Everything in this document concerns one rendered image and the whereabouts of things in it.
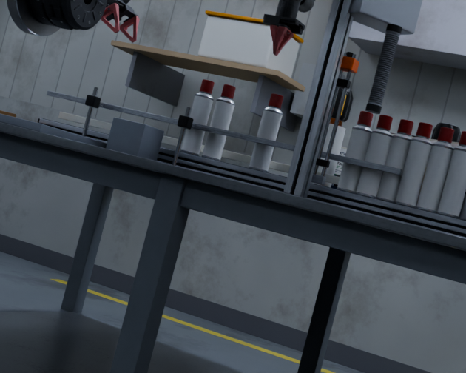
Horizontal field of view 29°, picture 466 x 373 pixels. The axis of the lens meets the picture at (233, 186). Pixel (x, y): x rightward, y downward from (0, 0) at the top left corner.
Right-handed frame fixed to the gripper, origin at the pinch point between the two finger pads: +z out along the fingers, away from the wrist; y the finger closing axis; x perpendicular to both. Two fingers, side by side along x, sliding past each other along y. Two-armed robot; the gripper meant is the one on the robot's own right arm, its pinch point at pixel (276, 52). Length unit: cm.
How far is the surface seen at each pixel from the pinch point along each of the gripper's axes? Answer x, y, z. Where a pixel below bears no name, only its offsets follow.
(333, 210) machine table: 54, -47, 39
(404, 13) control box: 15.6, -37.9, -11.7
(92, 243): -70, 88, 72
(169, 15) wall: -304, 234, -70
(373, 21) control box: 19.7, -32.4, -7.7
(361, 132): 9.8, -33.1, 17.7
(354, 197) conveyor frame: 13, -37, 34
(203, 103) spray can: 10.4, 11.6, 19.2
